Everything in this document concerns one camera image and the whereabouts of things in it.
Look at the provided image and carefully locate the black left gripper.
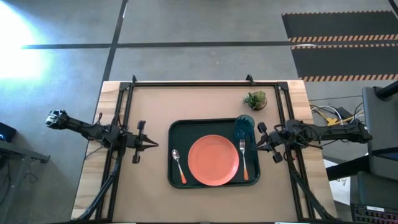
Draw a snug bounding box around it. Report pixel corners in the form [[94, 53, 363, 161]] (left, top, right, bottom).
[[126, 120, 159, 164]]

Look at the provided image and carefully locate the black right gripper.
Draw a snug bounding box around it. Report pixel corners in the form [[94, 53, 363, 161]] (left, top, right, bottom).
[[254, 121, 283, 164]]

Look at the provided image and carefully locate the fork with orange handle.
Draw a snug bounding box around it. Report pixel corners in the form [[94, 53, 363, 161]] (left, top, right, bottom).
[[239, 138, 249, 182]]

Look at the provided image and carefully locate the blue faceted plastic cup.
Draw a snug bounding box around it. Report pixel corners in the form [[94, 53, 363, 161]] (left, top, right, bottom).
[[233, 114, 256, 140]]

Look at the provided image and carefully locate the spoon with orange handle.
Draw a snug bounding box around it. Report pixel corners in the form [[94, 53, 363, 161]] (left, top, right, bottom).
[[172, 149, 188, 185]]

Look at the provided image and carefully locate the dark green tray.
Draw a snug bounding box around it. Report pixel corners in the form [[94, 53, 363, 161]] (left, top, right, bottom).
[[167, 118, 261, 189]]

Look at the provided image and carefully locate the orange plastic plate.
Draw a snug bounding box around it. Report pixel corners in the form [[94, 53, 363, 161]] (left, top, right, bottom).
[[187, 134, 240, 187]]

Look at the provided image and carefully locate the succulent plant in black pot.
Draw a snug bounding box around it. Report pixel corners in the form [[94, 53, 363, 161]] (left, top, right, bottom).
[[242, 90, 268, 111]]

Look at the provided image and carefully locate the white paper sheet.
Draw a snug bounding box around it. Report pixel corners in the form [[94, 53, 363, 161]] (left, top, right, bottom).
[[328, 177, 352, 206]]

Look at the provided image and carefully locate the black hazard-striped floor mat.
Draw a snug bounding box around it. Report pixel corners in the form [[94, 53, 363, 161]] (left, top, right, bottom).
[[290, 43, 398, 83], [281, 11, 398, 43]]

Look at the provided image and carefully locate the grey cabinet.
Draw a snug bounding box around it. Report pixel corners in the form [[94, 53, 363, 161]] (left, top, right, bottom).
[[362, 86, 398, 182]]

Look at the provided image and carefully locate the black rack unit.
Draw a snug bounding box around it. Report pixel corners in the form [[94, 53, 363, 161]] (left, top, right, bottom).
[[350, 203, 398, 224]]

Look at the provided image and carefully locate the grey metal stand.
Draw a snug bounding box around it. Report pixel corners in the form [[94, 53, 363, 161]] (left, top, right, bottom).
[[0, 139, 50, 218]]

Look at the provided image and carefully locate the black box device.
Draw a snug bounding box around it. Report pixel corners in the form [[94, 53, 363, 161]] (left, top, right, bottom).
[[0, 122, 17, 143]]

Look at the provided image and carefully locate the yellow cable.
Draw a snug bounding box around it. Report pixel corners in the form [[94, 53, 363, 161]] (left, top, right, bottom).
[[310, 107, 364, 126]]

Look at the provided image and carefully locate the black aluminium rig frame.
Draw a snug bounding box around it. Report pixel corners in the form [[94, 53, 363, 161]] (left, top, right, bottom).
[[76, 74, 338, 222]]

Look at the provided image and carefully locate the black floor cable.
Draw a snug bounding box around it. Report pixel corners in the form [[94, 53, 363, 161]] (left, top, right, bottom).
[[309, 95, 364, 102]]

